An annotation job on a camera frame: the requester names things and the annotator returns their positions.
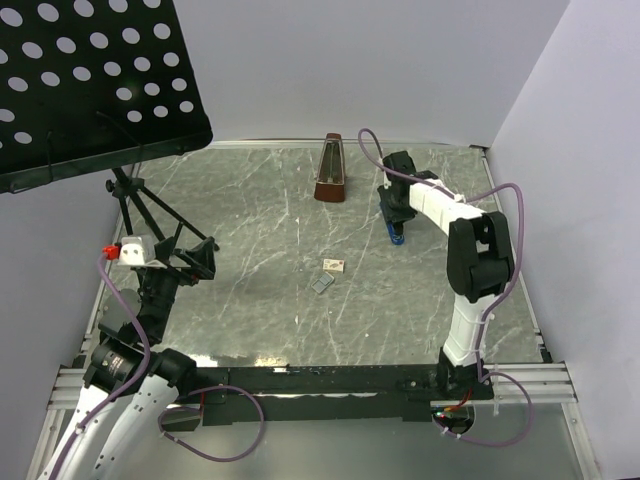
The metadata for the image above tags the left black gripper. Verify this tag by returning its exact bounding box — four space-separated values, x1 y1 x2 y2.
140 235 214 340

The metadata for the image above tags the blue metal stapler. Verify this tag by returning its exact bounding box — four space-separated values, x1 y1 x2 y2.
379 201 405 246

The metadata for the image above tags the white staple box sleeve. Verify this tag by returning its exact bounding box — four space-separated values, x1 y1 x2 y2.
322 259 345 273

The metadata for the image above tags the white staple box tray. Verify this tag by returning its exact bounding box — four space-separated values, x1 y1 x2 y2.
311 272 335 294

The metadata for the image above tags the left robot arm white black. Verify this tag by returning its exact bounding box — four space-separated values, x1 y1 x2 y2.
40 235 218 479

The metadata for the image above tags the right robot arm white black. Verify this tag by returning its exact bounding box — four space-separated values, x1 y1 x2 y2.
378 151 515 398

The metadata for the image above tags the brown wooden metronome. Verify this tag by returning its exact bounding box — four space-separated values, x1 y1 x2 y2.
314 133 346 203

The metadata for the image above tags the black music stand tripod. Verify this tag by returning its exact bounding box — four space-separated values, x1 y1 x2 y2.
105 167 207 241

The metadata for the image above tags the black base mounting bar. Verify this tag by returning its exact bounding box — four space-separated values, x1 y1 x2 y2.
173 365 494 426

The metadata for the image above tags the black perforated music stand desk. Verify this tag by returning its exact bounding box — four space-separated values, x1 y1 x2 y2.
1 1 213 193

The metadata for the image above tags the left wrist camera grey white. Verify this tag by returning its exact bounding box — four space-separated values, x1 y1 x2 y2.
102 235 165 268

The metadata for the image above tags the aluminium frame rail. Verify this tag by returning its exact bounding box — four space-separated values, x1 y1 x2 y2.
46 363 578 410

